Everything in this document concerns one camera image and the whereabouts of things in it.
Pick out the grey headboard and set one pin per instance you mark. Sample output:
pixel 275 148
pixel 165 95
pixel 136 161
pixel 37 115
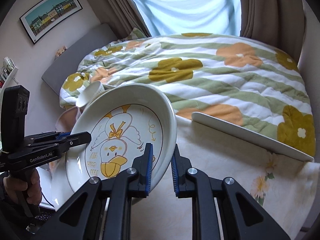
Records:
pixel 67 63

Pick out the brown curtain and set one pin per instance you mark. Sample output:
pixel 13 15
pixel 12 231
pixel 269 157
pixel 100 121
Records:
pixel 279 23
pixel 121 15

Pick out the brown curtain right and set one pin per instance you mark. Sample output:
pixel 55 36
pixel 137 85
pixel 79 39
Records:
pixel 279 23

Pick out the light blue sheer curtain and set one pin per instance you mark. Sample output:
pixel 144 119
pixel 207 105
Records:
pixel 165 17

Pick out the white rectangular tray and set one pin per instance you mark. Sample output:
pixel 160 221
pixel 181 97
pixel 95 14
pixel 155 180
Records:
pixel 250 136

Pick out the white wall shelf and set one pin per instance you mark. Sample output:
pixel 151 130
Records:
pixel 8 73

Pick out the cream floral tablecloth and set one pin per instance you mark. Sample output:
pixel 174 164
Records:
pixel 239 215

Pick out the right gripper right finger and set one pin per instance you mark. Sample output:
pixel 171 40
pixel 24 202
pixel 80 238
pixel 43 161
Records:
pixel 192 183

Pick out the person's left hand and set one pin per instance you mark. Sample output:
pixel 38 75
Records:
pixel 13 185

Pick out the duck cartoon plate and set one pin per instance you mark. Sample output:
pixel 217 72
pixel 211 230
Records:
pixel 121 123

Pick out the framed city picture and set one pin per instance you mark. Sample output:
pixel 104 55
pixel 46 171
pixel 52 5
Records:
pixel 45 15

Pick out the white ribbed bowl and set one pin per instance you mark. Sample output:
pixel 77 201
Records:
pixel 91 92

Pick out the brown curtain left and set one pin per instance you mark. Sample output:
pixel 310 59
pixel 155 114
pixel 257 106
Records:
pixel 121 15

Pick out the white plate under stack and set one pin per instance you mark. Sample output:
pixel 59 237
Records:
pixel 54 184

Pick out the floral striped quilt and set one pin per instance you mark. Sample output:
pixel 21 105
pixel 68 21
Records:
pixel 242 81

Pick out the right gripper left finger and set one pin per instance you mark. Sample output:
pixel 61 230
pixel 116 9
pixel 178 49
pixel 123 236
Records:
pixel 134 182

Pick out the small toy on headboard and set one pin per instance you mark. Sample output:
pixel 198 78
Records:
pixel 60 51

